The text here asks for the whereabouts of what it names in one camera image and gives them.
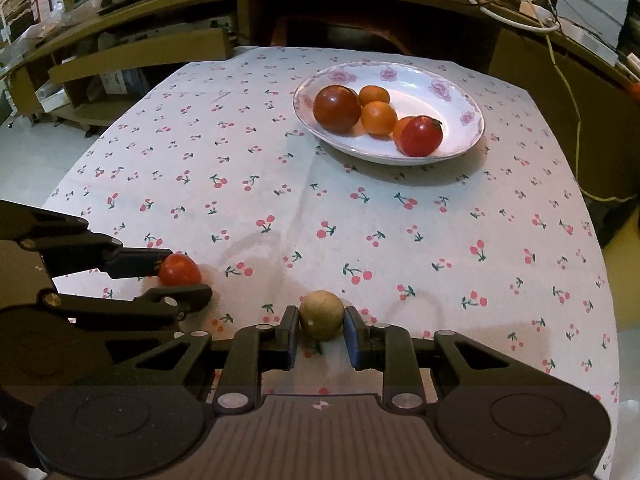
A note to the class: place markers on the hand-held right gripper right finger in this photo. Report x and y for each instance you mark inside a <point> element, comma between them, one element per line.
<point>352,340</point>

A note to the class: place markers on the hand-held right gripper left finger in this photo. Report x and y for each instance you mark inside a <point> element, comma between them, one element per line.
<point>290,340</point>

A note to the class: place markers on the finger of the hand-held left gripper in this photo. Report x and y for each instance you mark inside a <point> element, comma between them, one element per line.
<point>140,262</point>
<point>190,296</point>

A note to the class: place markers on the small red tomato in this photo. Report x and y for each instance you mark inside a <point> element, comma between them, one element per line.
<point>180,270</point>

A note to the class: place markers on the round brown fruit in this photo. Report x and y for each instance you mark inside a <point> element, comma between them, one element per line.
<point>321,316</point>

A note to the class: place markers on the red tomato with green calyx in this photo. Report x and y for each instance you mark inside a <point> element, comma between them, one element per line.
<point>422,136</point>

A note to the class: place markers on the large tangerine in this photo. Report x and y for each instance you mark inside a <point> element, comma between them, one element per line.
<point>400,130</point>

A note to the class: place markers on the large dark red tomato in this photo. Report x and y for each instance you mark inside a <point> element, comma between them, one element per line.
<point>336,109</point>

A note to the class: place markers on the white floral plate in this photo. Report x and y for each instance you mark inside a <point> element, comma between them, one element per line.
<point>450,105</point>

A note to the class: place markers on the cherry print tablecloth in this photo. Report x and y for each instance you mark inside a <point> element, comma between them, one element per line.
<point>350,220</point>

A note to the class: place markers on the cardboard box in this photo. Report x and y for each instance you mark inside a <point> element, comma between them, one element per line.
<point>122,81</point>

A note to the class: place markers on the small red object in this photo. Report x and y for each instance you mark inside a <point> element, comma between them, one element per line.
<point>633,88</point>

